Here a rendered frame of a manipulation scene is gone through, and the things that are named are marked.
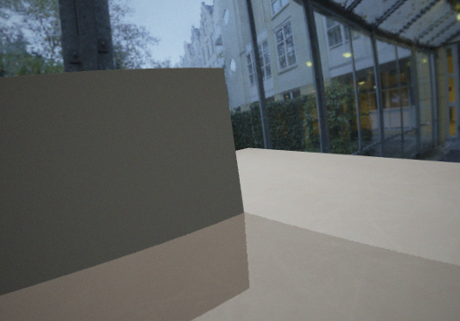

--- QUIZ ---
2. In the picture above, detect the dark grey flat board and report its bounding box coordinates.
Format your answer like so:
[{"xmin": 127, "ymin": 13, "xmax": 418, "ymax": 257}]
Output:
[{"xmin": 0, "ymin": 68, "xmax": 244, "ymax": 296}]

